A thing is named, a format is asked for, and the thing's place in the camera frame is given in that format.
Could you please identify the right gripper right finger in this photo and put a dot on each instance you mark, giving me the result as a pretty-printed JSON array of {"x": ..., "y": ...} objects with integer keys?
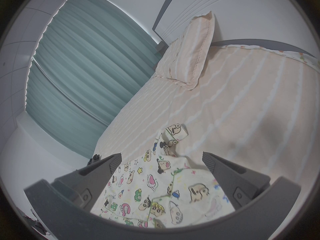
[{"x": 232, "y": 181}]

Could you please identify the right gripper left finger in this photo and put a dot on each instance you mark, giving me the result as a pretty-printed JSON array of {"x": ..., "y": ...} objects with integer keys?
[{"x": 90, "y": 181}]

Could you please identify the white printed pyjama top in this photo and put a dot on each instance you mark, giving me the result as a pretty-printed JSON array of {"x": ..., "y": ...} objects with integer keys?
[{"x": 162, "y": 184}]

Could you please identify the bed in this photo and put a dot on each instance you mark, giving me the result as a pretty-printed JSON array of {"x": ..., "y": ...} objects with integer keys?
[{"x": 237, "y": 96}]

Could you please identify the blue-green curtain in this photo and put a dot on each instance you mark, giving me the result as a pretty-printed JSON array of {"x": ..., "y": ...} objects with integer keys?
[
  {"x": 62, "y": 109},
  {"x": 95, "y": 46}
]

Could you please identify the cream striped pillow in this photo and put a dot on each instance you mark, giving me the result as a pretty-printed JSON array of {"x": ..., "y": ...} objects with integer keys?
[{"x": 185, "y": 59}]

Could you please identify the grey bedside table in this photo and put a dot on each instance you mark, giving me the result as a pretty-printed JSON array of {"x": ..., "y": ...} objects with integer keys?
[{"x": 161, "y": 49}]

